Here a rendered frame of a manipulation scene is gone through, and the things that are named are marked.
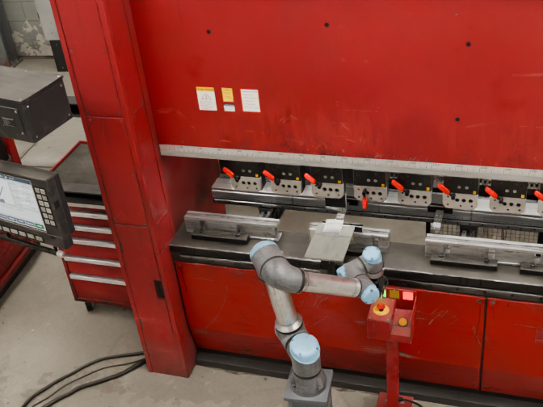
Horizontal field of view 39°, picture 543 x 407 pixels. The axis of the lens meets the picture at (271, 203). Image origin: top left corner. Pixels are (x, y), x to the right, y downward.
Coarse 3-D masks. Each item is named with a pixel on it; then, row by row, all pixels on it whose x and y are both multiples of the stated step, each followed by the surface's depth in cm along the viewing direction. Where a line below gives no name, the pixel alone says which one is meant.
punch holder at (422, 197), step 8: (400, 176) 340; (408, 176) 339; (416, 176) 337; (424, 176) 336; (432, 176) 339; (408, 184) 341; (416, 184) 340; (424, 184) 338; (432, 184) 343; (400, 192) 344; (416, 192) 342; (424, 192) 340; (400, 200) 347; (408, 200) 345; (416, 200) 344; (424, 200) 343
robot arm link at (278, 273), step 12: (276, 264) 282; (288, 264) 284; (264, 276) 284; (276, 276) 281; (288, 276) 281; (300, 276) 283; (312, 276) 287; (324, 276) 290; (336, 276) 294; (360, 276) 304; (276, 288) 284; (288, 288) 282; (300, 288) 283; (312, 288) 287; (324, 288) 289; (336, 288) 292; (348, 288) 294; (360, 288) 297; (372, 288) 297; (372, 300) 299
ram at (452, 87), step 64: (192, 0) 321; (256, 0) 313; (320, 0) 305; (384, 0) 297; (448, 0) 290; (512, 0) 283; (192, 64) 339; (256, 64) 329; (320, 64) 321; (384, 64) 312; (448, 64) 304; (512, 64) 296; (192, 128) 359; (256, 128) 348; (320, 128) 338; (384, 128) 329; (448, 128) 320; (512, 128) 312
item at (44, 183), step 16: (0, 160) 336; (16, 176) 320; (32, 176) 316; (48, 176) 315; (48, 192) 316; (64, 192) 328; (48, 208) 321; (64, 208) 330; (0, 224) 346; (16, 224) 340; (48, 224) 328; (64, 224) 327; (48, 240) 334; (64, 240) 329
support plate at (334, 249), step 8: (320, 224) 370; (320, 232) 366; (344, 232) 364; (352, 232) 363; (312, 240) 361; (320, 240) 360; (328, 240) 360; (336, 240) 359; (344, 240) 358; (312, 248) 356; (320, 248) 355; (328, 248) 355; (336, 248) 354; (344, 248) 353; (312, 256) 351; (320, 256) 350; (328, 256) 350; (336, 256) 349; (344, 256) 349
